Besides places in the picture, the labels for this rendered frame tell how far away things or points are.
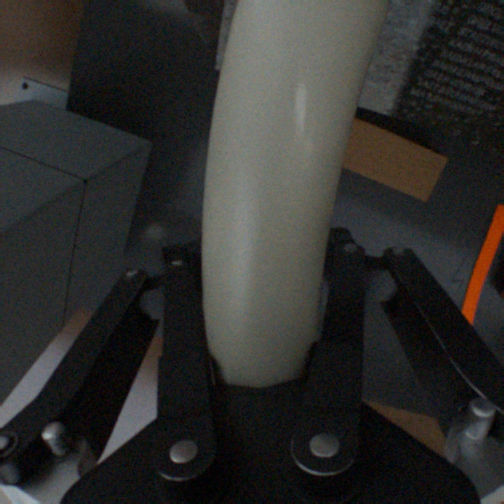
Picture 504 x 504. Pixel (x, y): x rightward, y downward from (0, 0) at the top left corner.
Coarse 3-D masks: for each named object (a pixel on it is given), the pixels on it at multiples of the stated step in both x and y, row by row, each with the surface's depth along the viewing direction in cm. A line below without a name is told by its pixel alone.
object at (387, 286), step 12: (336, 228) 19; (336, 240) 18; (348, 240) 18; (372, 264) 15; (372, 276) 15; (384, 276) 15; (372, 288) 15; (384, 288) 15; (396, 288) 15; (384, 300) 15; (396, 300) 15
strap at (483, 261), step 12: (492, 228) 105; (492, 240) 107; (480, 252) 109; (492, 252) 108; (480, 264) 110; (480, 276) 112; (468, 288) 114; (480, 288) 114; (468, 300) 116; (468, 312) 118
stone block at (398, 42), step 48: (192, 0) 39; (432, 0) 26; (480, 0) 25; (384, 48) 32; (432, 48) 30; (480, 48) 29; (384, 96) 38; (432, 96) 35; (480, 96) 33; (480, 144) 39
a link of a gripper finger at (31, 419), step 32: (128, 288) 15; (96, 320) 13; (128, 320) 13; (96, 352) 11; (128, 352) 13; (64, 384) 10; (96, 384) 11; (128, 384) 13; (32, 416) 9; (64, 416) 9; (96, 416) 10; (0, 448) 8; (32, 448) 8; (96, 448) 10; (0, 480) 8
